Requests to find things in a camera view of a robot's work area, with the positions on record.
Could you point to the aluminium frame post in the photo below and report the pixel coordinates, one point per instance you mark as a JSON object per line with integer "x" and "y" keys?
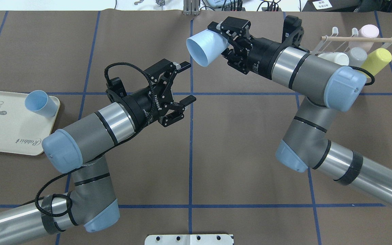
{"x": 191, "y": 7}

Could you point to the white wire cup rack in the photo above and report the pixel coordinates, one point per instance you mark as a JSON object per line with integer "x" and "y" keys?
{"x": 363, "y": 38}

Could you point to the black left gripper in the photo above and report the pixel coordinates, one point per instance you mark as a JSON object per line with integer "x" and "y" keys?
{"x": 144, "y": 106}

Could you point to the pale green plastic cup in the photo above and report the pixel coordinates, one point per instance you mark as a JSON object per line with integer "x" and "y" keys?
{"x": 339, "y": 58}

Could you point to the pink plastic cup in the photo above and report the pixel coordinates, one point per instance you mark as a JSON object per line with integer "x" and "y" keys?
{"x": 367, "y": 31}

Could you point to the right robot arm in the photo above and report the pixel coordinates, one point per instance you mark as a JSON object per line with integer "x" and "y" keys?
{"x": 328, "y": 89}

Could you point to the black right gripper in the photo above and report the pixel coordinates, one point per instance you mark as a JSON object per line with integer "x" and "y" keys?
{"x": 259, "y": 54}

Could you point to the yellow plastic cup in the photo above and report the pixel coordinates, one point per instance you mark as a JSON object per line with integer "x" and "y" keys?
{"x": 377, "y": 60}

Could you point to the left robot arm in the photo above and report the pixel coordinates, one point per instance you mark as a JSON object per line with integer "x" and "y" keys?
{"x": 83, "y": 195}

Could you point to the blue plastic cup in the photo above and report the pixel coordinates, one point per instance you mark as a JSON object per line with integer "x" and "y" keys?
{"x": 40, "y": 103}
{"x": 206, "y": 46}

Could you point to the white mounting plate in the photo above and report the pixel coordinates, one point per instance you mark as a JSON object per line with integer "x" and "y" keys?
{"x": 189, "y": 239}

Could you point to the grey plastic cup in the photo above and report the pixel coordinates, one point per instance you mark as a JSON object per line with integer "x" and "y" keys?
{"x": 357, "y": 56}

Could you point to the cream plastic tray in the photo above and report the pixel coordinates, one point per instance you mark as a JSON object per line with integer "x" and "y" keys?
{"x": 21, "y": 131}

